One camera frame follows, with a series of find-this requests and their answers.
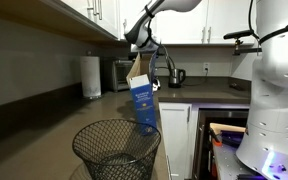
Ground white kettle wall outlet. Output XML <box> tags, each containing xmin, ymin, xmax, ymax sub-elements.
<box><xmin>202</xmin><ymin>62</ymin><xmax>211</xmax><ymax>74</ymax></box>

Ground light wooden board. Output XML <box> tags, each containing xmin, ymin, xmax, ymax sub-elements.
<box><xmin>209</xmin><ymin>122</ymin><xmax>249</xmax><ymax>136</ymax></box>

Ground white corner wall cabinets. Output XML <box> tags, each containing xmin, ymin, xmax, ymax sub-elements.
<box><xmin>118</xmin><ymin>0</ymin><xmax>257</xmax><ymax>47</ymax></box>

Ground white upper wall cabinets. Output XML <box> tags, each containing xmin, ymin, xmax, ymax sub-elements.
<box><xmin>38</xmin><ymin>0</ymin><xmax>125</xmax><ymax>43</ymax></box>

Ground black wire mesh basket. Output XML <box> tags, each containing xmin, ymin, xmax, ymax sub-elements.
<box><xmin>71</xmin><ymin>118</ymin><xmax>163</xmax><ymax>180</ymax></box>

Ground black camera on stand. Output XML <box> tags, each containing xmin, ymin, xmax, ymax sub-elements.
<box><xmin>222</xmin><ymin>28</ymin><xmax>262</xmax><ymax>56</ymax></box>

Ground black orange bar clamp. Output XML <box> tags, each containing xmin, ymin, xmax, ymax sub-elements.
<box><xmin>210</xmin><ymin>127</ymin><xmax>224</xmax><ymax>148</ymax></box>

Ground white perforated base plate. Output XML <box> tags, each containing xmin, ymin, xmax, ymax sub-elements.
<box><xmin>213</xmin><ymin>143</ymin><xmax>288</xmax><ymax>180</ymax></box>

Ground blue snack box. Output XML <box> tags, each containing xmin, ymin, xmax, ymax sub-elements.
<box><xmin>126</xmin><ymin>52</ymin><xmax>159</xmax><ymax>136</ymax></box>

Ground black electric kettle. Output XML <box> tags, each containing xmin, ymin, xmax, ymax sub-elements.
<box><xmin>167</xmin><ymin>67</ymin><xmax>187</xmax><ymax>90</ymax></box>

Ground silver lower cabinet handle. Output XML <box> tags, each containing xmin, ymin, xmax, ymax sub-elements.
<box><xmin>186</xmin><ymin>105</ymin><xmax>192</xmax><ymax>124</ymax></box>

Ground white lower cabinet door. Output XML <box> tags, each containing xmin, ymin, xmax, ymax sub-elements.
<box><xmin>158</xmin><ymin>102</ymin><xmax>194</xmax><ymax>180</ymax></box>

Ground silver toaster oven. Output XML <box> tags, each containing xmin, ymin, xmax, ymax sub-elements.
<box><xmin>109</xmin><ymin>59</ymin><xmax>136</xmax><ymax>94</ymax></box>

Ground silver wall cabinet handle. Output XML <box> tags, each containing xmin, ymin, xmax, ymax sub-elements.
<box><xmin>201</xmin><ymin>26</ymin><xmax>207</xmax><ymax>45</ymax></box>
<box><xmin>121</xmin><ymin>18</ymin><xmax>129</xmax><ymax>35</ymax></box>
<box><xmin>91</xmin><ymin>0</ymin><xmax>99</xmax><ymax>21</ymax></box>
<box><xmin>206</xmin><ymin>26</ymin><xmax>213</xmax><ymax>45</ymax></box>
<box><xmin>97</xmin><ymin>0</ymin><xmax>104</xmax><ymax>21</ymax></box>

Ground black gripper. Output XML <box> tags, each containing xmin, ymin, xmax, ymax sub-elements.
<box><xmin>148</xmin><ymin>46</ymin><xmax>162</xmax><ymax>93</ymax></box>

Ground white paper towel roll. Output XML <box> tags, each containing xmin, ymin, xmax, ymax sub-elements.
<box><xmin>79</xmin><ymin>54</ymin><xmax>103</xmax><ymax>100</ymax></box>

